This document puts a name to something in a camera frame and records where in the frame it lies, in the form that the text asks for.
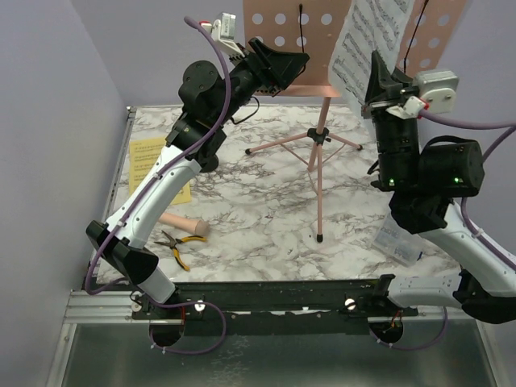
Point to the pink perforated music stand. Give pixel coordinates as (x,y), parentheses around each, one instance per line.
(311,27)

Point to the yellow sheet music paper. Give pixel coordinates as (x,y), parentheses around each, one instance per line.
(147,158)

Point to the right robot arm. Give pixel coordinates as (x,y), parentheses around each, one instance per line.
(429,185)

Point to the black microphone desk stand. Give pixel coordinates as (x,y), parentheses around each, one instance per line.
(209,164)

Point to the clear plastic compartment box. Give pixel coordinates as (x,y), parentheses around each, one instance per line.
(397,243)

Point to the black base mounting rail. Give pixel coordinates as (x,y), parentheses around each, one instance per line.
(273,307)

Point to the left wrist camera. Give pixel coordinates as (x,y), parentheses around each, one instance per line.
(222,31)

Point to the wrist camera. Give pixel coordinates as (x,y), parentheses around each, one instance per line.
(436,93)
(222,31)

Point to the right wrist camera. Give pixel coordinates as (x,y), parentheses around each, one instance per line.
(436,93)

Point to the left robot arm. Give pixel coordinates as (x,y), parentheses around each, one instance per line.
(210,97)

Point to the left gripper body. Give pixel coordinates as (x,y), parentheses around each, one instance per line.
(256,75)

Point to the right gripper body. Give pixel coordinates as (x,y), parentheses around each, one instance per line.
(387,105)

